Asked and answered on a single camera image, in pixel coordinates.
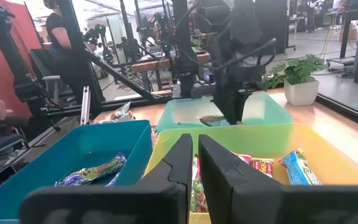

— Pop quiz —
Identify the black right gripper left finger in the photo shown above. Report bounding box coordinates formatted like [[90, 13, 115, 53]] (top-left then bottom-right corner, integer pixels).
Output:
[[129, 133, 194, 224]]

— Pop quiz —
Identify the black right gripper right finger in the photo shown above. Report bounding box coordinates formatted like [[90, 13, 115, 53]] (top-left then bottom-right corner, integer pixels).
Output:
[[198, 134, 291, 224]]

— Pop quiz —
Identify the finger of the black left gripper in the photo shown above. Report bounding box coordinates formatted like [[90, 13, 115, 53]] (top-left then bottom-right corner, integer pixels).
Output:
[[232, 88, 251, 124], [213, 90, 235, 126]]

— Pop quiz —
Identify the brown green granola bar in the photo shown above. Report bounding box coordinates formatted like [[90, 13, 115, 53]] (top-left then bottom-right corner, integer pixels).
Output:
[[199, 114, 231, 128]]

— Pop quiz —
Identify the pink red granola bar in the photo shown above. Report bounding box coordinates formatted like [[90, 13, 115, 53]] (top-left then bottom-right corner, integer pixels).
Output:
[[231, 151, 253, 166]]

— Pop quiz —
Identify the white purple granola bar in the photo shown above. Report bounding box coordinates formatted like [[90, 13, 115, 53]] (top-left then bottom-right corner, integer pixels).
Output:
[[105, 172, 121, 187]]

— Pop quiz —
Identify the blue granola bar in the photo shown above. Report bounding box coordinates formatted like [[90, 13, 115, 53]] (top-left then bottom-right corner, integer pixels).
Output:
[[277, 147, 323, 187]]

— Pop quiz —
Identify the purple green granola bar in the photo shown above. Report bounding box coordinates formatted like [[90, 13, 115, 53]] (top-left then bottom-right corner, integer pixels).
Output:
[[54, 151, 127, 187]]

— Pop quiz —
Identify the clear granola bar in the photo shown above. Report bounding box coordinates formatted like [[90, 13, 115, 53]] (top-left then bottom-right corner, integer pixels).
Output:
[[93, 100, 135, 124]]

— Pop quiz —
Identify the teal plastic bin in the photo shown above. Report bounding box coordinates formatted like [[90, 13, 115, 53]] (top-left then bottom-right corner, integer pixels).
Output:
[[155, 92, 294, 134]]

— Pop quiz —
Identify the green potted plant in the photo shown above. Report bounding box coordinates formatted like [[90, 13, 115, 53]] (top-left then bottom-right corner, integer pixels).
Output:
[[258, 54, 328, 91]]

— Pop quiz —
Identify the white plant pot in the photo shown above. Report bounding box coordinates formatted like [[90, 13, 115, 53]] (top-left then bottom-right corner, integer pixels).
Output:
[[283, 77, 320, 107]]

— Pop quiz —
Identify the wooden table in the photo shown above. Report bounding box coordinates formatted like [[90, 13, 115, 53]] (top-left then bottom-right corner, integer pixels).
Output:
[[130, 52, 211, 74]]

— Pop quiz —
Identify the yellow plastic bin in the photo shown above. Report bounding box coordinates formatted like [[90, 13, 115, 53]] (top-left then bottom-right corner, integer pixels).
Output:
[[143, 123, 358, 224]]

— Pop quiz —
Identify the blue plastic bin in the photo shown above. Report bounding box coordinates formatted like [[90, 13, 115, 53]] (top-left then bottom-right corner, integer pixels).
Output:
[[0, 119, 154, 224]]

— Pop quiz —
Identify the black phone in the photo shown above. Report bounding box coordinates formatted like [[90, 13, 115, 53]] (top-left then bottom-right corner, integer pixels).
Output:
[[0, 164, 17, 188]]

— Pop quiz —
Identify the black chair white armrest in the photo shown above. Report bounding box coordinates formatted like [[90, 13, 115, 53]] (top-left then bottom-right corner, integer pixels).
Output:
[[29, 48, 85, 105]]

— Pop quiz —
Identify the person's hand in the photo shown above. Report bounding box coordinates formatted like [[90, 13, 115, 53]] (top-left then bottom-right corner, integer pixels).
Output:
[[0, 96, 14, 119]]

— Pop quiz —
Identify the person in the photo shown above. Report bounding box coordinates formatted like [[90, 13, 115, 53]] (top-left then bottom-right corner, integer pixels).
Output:
[[43, 0, 105, 105]]

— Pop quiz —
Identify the red partition panel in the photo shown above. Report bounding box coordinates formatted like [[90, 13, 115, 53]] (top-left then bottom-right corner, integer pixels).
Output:
[[0, 0, 43, 118]]

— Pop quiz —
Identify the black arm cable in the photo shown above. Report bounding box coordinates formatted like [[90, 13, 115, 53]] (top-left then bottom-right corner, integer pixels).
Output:
[[178, 37, 278, 73]]

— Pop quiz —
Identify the silver aluminium bracket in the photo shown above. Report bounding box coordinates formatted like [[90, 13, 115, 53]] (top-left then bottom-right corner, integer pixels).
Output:
[[79, 86, 92, 126]]

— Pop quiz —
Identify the black aluminium station frame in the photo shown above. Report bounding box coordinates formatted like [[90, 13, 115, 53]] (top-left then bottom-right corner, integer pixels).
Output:
[[23, 0, 358, 131]]

